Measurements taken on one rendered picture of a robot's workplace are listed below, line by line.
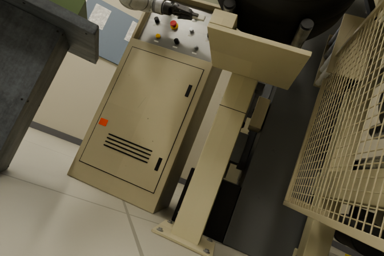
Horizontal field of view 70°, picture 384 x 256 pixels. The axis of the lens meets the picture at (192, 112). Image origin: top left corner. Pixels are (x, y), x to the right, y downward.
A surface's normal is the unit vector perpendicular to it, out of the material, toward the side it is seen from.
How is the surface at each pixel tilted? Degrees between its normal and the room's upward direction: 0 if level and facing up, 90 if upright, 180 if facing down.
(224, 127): 90
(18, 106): 90
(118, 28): 90
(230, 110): 90
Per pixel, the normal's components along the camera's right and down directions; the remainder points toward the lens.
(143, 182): -0.12, -0.23
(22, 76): 0.33, -0.05
